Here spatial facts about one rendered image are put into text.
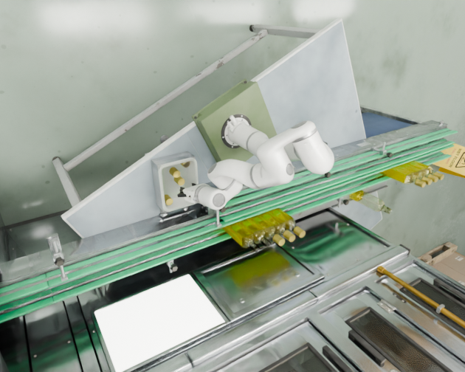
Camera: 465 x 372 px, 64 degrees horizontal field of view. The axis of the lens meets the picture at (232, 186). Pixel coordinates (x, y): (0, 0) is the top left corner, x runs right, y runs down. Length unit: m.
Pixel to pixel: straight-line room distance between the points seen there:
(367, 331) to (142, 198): 1.05
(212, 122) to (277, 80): 0.43
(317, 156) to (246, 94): 0.59
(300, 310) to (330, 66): 1.21
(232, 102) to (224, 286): 0.77
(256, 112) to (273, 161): 0.59
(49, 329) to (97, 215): 0.46
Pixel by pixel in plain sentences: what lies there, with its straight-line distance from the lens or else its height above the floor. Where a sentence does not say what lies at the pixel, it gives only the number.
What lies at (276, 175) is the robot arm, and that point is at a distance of 1.13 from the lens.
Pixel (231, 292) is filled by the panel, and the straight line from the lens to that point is 1.56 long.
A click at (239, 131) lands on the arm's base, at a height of 0.92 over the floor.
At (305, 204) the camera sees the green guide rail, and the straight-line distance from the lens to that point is 1.97.
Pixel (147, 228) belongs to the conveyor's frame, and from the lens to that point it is 1.64.
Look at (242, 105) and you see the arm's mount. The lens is 1.63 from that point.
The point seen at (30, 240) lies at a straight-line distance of 2.18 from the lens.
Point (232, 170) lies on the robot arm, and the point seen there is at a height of 1.20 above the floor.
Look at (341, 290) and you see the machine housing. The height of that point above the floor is 1.40.
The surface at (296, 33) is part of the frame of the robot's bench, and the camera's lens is 2.24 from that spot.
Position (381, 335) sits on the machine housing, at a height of 1.63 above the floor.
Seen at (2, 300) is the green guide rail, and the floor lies 0.95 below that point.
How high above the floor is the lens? 2.17
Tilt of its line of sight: 50 degrees down
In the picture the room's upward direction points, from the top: 126 degrees clockwise
